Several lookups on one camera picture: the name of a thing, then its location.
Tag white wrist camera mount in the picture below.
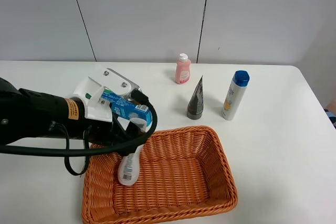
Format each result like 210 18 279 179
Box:
68 65 141 122

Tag white lotion bottle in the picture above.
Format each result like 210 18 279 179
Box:
117 118 148 186

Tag black cosmetic tube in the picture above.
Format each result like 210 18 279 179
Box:
187 77 204 120

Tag black cable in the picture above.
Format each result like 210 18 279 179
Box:
0 90 158 177

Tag blue toothpaste box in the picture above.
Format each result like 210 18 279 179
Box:
101 89 152 126

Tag white bottle blue cap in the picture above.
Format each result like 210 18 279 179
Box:
222 70 250 121

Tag orange wicker basket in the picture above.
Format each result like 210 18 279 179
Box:
81 126 238 223

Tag pink pump bottle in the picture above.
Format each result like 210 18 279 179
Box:
175 53 191 84

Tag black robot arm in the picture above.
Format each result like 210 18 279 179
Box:
1 79 157 157

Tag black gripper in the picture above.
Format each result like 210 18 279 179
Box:
88 120 143 156

